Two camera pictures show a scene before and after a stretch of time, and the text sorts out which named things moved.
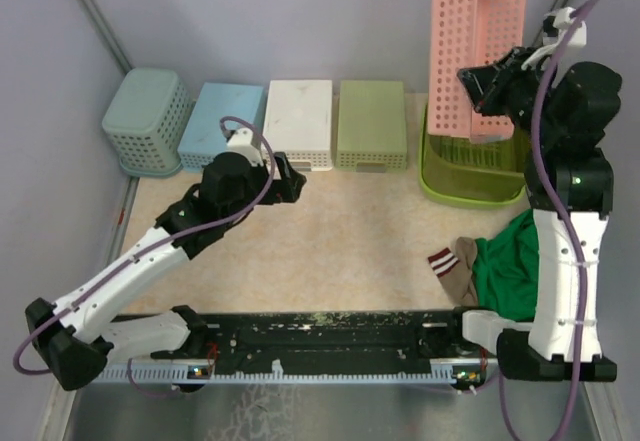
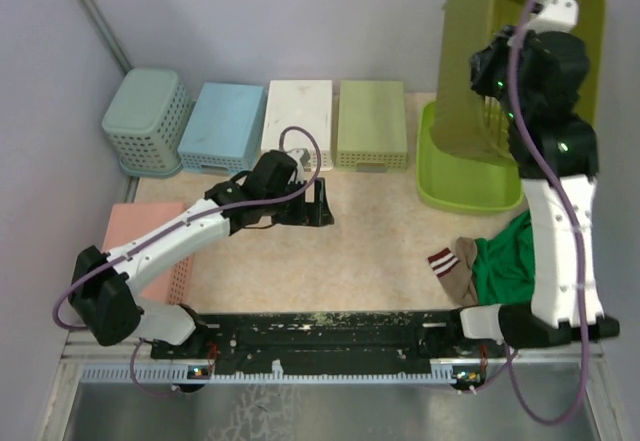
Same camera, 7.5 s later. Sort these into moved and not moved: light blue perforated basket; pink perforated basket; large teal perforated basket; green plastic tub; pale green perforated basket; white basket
Moved: pink perforated basket; green plastic tub
Not moved: pale green perforated basket; white basket; light blue perforated basket; large teal perforated basket
